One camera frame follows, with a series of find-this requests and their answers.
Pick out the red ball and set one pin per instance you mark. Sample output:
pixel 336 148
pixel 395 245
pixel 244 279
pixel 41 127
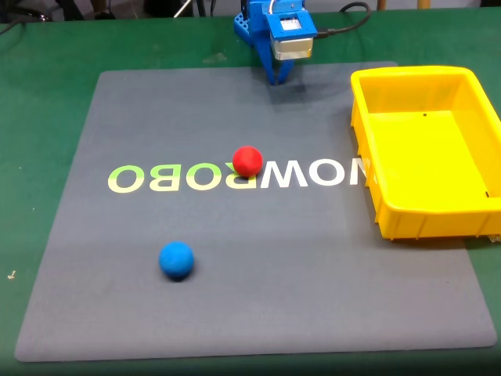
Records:
pixel 247 161

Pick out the yellow plastic bin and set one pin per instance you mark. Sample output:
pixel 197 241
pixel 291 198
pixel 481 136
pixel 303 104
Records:
pixel 426 156

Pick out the blue ball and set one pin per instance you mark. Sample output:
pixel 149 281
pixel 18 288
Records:
pixel 176 260

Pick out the white metal rod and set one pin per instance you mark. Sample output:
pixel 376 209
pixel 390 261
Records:
pixel 182 8

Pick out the small white scrap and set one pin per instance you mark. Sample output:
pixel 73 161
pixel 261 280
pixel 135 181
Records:
pixel 11 275

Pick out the silver camera box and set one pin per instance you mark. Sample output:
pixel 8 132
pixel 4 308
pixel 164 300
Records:
pixel 293 48

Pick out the grey mat with NOWROBO print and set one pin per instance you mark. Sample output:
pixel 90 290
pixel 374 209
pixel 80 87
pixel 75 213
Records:
pixel 219 274

